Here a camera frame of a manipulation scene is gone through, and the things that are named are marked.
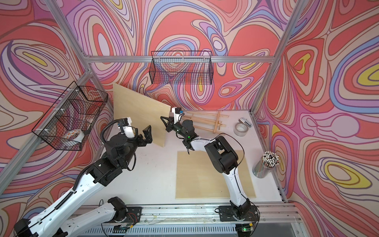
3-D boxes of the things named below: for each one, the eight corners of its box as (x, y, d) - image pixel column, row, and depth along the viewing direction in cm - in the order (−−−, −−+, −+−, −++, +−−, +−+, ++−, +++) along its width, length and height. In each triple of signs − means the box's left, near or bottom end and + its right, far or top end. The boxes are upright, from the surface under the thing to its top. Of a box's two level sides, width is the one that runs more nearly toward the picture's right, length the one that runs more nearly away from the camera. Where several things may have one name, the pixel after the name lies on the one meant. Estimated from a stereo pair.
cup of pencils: (254, 178, 87) (266, 164, 73) (250, 166, 92) (261, 151, 77) (267, 178, 87) (282, 164, 73) (263, 166, 92) (276, 151, 77)
